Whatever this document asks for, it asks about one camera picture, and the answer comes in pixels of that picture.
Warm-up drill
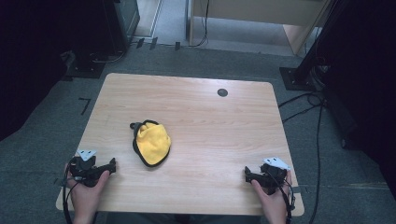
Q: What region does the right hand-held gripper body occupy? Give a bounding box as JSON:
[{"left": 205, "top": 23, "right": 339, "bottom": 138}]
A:
[{"left": 258, "top": 156, "right": 292, "bottom": 196}]

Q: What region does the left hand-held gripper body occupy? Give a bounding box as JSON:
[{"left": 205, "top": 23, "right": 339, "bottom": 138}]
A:
[{"left": 67, "top": 148, "right": 108, "bottom": 189}]

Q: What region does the yellow cloth with black trim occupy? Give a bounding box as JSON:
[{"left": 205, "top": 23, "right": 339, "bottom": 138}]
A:
[{"left": 129, "top": 119, "right": 173, "bottom": 168}]

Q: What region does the person's right hand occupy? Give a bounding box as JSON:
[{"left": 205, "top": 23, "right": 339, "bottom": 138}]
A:
[{"left": 249, "top": 170, "right": 294, "bottom": 218}]

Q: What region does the person's left hand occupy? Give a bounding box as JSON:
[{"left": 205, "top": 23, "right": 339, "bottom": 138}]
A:
[{"left": 64, "top": 169, "right": 111, "bottom": 217}]

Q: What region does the person's lap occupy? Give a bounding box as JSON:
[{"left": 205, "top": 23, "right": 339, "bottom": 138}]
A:
[{"left": 104, "top": 212, "right": 262, "bottom": 224}]

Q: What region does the black metal stand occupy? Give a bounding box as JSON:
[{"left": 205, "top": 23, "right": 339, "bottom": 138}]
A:
[{"left": 278, "top": 0, "right": 344, "bottom": 92}]

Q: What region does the dark curtain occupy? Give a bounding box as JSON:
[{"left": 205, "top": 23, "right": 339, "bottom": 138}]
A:
[
  {"left": 320, "top": 0, "right": 396, "bottom": 202},
  {"left": 0, "top": 0, "right": 78, "bottom": 143}
]

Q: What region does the black cabinet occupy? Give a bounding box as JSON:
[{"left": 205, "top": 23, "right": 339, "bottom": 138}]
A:
[{"left": 64, "top": 0, "right": 141, "bottom": 79}]

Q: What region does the light wooden desk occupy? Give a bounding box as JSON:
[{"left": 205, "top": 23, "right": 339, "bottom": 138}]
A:
[{"left": 186, "top": 0, "right": 332, "bottom": 56}]

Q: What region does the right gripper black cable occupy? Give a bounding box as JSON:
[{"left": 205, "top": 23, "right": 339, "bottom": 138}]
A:
[{"left": 266, "top": 170, "right": 297, "bottom": 224}]

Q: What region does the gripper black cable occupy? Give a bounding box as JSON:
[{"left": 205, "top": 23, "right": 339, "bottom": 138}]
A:
[
  {"left": 266, "top": 170, "right": 297, "bottom": 224},
  {"left": 61, "top": 175, "right": 82, "bottom": 224}
]

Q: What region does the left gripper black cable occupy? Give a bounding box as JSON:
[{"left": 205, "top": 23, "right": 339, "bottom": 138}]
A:
[{"left": 61, "top": 175, "right": 82, "bottom": 224}]

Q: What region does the long black floor cable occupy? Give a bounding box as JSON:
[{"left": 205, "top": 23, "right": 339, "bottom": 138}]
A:
[{"left": 307, "top": 92, "right": 327, "bottom": 224}]

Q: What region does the short black floor cable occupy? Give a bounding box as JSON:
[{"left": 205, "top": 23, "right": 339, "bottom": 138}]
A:
[{"left": 277, "top": 91, "right": 325, "bottom": 124}]

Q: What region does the black hanging desk cable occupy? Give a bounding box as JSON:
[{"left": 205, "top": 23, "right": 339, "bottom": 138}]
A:
[{"left": 188, "top": 0, "right": 210, "bottom": 49}]

